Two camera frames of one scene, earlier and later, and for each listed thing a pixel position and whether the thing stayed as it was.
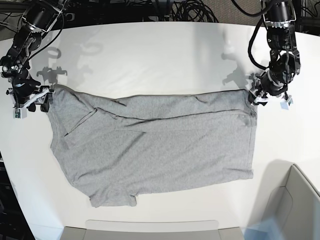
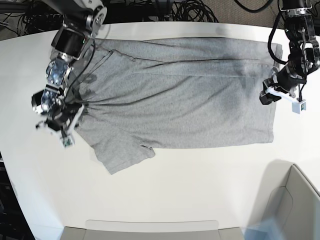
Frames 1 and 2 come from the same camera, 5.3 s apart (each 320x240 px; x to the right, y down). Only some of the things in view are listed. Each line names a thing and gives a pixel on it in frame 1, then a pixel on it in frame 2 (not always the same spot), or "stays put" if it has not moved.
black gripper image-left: x=22 y=84 -> x=61 y=119
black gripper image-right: x=272 y=81 -> x=283 y=82
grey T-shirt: x=116 y=148 -> x=141 y=95
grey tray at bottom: x=151 y=229 stays put
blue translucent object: x=269 y=228 stays put
